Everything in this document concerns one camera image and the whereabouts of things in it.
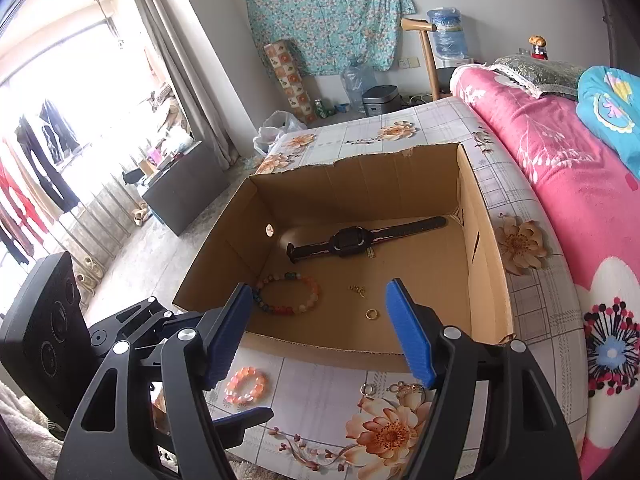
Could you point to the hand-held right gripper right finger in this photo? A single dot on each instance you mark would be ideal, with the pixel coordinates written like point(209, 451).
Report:
point(410, 335)

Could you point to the gold openwork pendant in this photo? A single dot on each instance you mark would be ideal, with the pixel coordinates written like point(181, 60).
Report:
point(410, 390)

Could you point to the beige slippers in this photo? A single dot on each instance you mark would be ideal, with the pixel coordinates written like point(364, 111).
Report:
point(140, 214)

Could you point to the small gold earring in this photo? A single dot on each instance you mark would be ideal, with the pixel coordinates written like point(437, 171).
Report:
point(358, 290)

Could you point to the dark grey cabinet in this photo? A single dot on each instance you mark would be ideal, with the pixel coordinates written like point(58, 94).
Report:
point(190, 190)

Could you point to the red hanging garment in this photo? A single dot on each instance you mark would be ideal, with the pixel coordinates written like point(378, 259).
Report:
point(22, 195)

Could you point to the small mushroom figurine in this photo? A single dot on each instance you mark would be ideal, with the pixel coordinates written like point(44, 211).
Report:
point(538, 47)

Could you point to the turquoise cartoon blanket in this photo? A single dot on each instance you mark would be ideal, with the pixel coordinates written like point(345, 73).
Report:
point(610, 105)

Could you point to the grey curtain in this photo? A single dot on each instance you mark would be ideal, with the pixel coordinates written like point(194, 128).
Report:
point(185, 60)

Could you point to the white plastic bag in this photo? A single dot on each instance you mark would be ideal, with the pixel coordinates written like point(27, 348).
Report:
point(277, 132)

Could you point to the dark hanging jacket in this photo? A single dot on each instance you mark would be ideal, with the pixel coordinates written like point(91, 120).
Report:
point(50, 155)

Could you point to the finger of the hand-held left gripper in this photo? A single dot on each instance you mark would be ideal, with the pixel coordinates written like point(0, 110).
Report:
point(145, 317)
point(245, 420)

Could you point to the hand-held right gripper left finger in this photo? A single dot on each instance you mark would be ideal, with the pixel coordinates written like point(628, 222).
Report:
point(227, 340)

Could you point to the grey lace pillow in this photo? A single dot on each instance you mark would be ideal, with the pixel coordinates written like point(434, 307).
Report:
point(540, 75)

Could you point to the wooden stand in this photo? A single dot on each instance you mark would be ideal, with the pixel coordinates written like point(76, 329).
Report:
point(425, 60)

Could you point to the black device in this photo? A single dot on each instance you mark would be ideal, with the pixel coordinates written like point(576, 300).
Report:
point(133, 175)

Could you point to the pink floral blanket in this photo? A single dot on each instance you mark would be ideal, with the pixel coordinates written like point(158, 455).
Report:
point(575, 185)

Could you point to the brown cardboard box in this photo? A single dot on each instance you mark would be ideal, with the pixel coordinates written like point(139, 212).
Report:
point(425, 270)

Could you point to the teal floral wall cloth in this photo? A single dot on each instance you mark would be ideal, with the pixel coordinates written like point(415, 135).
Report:
point(330, 15)

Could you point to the empty clear water jug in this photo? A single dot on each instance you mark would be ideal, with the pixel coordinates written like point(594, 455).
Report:
point(360, 85)

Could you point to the blue water dispenser bottle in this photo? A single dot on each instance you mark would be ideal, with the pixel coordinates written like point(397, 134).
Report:
point(450, 35)

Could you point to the white wall socket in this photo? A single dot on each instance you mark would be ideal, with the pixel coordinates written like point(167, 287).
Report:
point(409, 63)

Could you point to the tall patterned roll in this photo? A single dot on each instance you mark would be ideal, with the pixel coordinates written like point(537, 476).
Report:
point(290, 80)

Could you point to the black smartwatch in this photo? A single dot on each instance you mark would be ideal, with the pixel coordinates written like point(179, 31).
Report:
point(350, 242)

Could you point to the metal balcony railing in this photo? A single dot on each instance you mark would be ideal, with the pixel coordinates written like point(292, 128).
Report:
point(105, 230)

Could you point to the person's left forearm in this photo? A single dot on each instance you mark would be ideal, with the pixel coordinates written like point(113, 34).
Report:
point(25, 420)

